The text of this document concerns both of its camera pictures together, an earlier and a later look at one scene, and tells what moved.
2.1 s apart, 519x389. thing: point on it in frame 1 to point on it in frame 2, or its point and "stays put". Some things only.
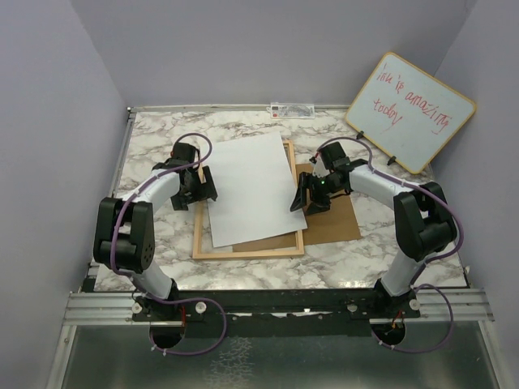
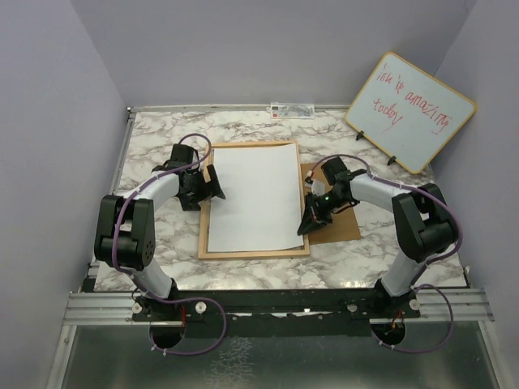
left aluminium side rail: (92, 275) stays put
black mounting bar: (276, 313) stays put
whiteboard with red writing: (408, 113) stays put
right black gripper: (318, 204) to (315, 219)
